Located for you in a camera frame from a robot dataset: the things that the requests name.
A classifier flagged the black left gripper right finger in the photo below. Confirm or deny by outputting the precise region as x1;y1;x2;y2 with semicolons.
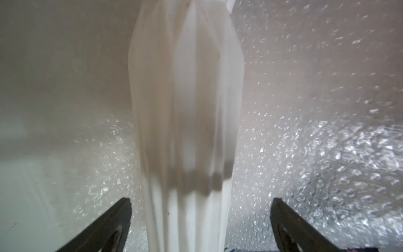
270;198;339;252

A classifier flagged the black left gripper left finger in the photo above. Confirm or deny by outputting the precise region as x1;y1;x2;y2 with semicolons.
58;197;132;252

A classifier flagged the clear bubble wrap roll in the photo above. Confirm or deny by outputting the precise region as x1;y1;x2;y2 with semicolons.
66;1;403;252

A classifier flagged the white ribbed vase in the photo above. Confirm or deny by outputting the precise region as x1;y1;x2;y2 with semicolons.
128;1;245;252

